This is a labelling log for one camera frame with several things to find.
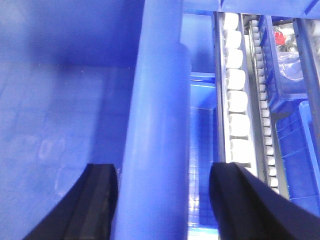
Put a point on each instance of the blue bin with parts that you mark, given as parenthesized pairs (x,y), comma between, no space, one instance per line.
(284,81)

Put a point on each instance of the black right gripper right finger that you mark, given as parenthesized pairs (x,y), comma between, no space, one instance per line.
(245,208)

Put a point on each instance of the clear plastic bag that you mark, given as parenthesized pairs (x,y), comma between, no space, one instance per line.
(290,65)

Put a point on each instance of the large blue plastic bin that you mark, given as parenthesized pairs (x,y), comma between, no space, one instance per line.
(94,82)

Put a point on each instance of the blue bin below shelf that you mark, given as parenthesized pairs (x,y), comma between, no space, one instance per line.
(297,158)

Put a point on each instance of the empty blue bin under shelf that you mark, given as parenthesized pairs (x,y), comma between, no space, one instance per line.
(198,35)

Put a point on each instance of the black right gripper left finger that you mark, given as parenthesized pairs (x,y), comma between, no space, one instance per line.
(87,210)

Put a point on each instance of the grey small roller track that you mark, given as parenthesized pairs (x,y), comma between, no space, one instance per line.
(272,167)

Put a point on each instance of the red part in bin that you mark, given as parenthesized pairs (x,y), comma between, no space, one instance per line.
(280,38)

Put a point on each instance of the white roller track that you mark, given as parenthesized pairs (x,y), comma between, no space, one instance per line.
(234,114)

